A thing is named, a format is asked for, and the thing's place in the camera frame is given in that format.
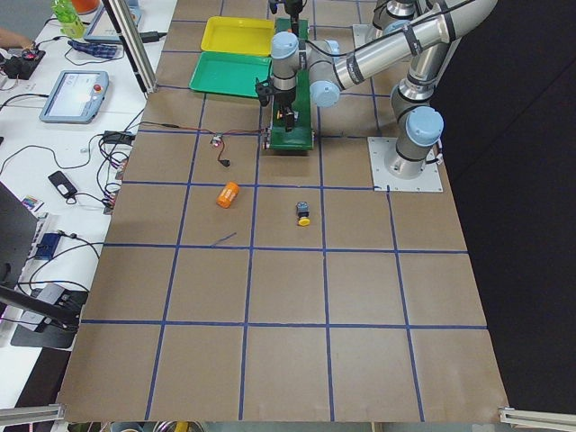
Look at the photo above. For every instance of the green conveyor belt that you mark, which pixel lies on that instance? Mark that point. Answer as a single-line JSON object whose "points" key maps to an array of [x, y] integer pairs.
{"points": [[289, 58]]}

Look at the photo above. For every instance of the yellow plastic tray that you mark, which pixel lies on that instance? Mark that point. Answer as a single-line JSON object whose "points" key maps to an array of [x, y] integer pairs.
{"points": [[238, 35]]}

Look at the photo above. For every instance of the blue patterned cloth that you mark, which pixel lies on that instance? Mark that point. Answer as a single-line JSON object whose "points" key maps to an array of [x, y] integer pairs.
{"points": [[97, 50]]}

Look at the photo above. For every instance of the green drink bottle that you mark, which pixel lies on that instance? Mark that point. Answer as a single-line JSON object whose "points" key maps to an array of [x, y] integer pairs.
{"points": [[68, 18]]}

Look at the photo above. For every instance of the teach pendant near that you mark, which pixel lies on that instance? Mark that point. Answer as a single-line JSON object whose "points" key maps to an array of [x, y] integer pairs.
{"points": [[76, 97]]}

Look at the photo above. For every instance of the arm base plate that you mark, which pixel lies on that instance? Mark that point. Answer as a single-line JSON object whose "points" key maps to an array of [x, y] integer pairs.
{"points": [[364, 33], [392, 173]]}

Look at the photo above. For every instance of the black power brick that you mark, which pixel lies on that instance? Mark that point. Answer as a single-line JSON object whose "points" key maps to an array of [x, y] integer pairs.
{"points": [[118, 137]]}

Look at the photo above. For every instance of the green plastic tray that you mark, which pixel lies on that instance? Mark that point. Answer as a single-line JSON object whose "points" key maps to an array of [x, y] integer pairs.
{"points": [[229, 74]]}

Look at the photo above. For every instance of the black phone on desk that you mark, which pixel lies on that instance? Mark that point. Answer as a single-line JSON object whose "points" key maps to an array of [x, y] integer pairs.
{"points": [[62, 184]]}

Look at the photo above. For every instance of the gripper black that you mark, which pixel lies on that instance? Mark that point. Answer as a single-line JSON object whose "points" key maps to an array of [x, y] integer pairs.
{"points": [[283, 97]]}

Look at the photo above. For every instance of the black monitor stand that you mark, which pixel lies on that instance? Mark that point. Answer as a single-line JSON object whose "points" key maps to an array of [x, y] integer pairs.
{"points": [[49, 311]]}

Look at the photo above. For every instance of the aluminium frame post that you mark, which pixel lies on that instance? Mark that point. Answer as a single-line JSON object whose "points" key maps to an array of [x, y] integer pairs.
{"points": [[129, 36]]}

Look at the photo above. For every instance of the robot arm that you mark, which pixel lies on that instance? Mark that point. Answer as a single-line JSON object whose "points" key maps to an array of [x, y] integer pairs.
{"points": [[418, 36]]}

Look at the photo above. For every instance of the orange cylinder with 4680 print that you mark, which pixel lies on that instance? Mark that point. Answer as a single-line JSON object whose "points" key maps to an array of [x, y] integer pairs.
{"points": [[228, 195]]}

